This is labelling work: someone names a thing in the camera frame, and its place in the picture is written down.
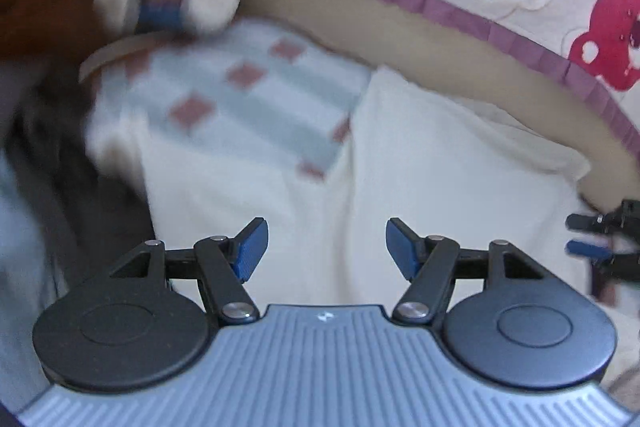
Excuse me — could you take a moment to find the dark brown garment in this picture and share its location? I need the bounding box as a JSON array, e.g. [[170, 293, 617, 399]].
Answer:
[[0, 57, 156, 288]]

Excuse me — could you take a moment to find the grey blue cloth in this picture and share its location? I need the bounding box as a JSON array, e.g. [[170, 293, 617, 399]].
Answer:
[[0, 152, 71, 413]]

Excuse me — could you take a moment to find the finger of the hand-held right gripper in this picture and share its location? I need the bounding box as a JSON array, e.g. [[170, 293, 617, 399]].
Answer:
[[565, 241, 640, 283], [565, 199, 640, 235]]

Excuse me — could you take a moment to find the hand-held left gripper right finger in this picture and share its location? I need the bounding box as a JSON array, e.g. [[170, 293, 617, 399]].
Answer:
[[386, 217, 561, 326]]

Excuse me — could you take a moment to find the beige bed base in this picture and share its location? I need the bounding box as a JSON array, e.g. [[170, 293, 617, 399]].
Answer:
[[230, 0, 640, 215]]

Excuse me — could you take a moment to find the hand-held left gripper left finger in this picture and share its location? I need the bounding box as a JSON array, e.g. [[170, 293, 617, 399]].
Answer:
[[95, 217, 269, 326]]

